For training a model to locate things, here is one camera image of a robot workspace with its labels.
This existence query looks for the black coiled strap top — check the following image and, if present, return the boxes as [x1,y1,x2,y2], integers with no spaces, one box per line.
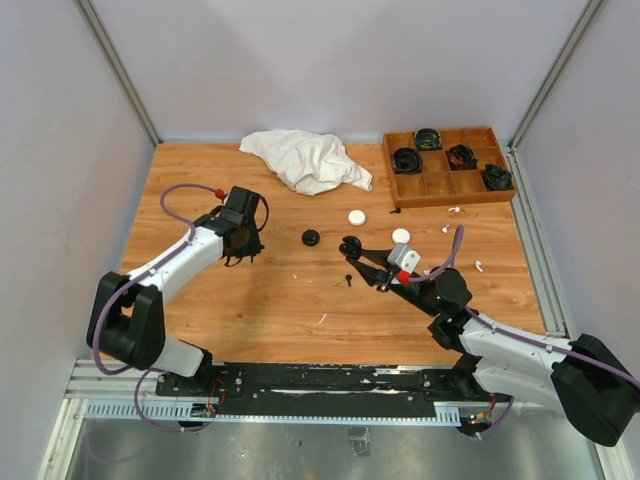
[413,127,444,151]

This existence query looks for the black coiled strap right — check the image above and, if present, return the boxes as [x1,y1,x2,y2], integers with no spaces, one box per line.
[480,163,515,192]

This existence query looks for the black coiled strap left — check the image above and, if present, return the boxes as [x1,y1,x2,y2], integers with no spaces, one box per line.
[390,146,424,176]

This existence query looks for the black coiled strap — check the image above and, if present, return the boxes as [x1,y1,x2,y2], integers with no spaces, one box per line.
[413,127,444,151]
[390,146,424,176]
[480,163,515,192]
[445,144,477,171]

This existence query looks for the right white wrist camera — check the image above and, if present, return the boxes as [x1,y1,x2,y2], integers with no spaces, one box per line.
[387,243,421,274]

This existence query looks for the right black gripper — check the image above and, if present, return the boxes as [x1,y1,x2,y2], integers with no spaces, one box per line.
[348,247,441,318]

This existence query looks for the wooden compartment tray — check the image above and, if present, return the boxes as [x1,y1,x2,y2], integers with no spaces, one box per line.
[382,126,516,209]

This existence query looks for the white crumpled cloth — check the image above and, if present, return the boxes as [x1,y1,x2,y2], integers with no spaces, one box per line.
[239,129,373,196]

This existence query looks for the black charging case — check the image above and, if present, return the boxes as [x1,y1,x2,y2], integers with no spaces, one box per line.
[339,235,362,260]
[301,229,321,246]

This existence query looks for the grey slotted cable duct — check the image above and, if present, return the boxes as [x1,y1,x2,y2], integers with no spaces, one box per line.
[65,360,462,430]

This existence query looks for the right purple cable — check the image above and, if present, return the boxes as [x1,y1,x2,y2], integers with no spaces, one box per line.
[399,224,640,391]

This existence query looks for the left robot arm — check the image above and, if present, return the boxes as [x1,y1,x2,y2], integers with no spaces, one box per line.
[86,183,269,396]

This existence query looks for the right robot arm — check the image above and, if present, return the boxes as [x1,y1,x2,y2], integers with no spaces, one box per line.
[339,236,639,447]

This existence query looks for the black coiled strap middle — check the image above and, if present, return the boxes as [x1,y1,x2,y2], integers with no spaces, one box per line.
[445,144,477,171]

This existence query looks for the white round charging case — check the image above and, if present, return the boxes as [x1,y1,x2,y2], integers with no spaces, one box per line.
[347,209,367,227]

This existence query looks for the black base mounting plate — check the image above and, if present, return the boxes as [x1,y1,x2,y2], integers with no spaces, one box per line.
[155,363,508,421]

